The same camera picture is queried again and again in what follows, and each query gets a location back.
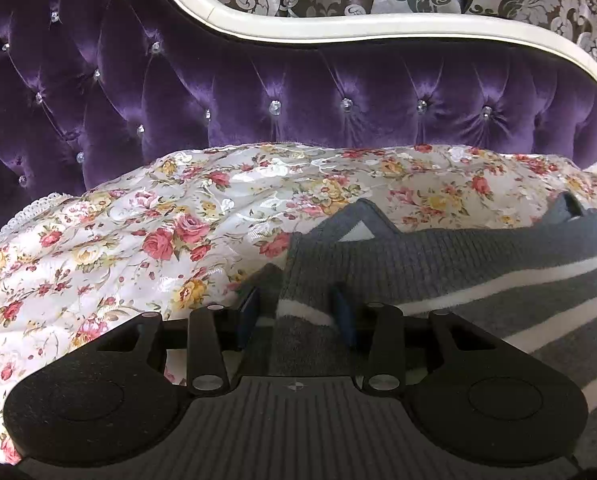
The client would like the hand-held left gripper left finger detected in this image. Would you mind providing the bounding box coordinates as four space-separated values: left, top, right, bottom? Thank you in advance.
96 285 260 396

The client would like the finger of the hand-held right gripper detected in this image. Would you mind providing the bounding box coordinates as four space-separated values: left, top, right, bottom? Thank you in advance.
543 192 597 247

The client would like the floral blanket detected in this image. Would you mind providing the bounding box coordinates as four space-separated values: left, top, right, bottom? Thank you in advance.
0 142 597 468

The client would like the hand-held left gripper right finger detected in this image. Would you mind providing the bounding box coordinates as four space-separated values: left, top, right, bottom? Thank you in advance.
331 285 502 394

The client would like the grey white striped sweater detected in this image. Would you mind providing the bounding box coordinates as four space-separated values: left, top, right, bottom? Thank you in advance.
258 197 597 480

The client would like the purple tufted sofa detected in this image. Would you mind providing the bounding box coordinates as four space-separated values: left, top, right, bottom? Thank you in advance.
0 0 597 251

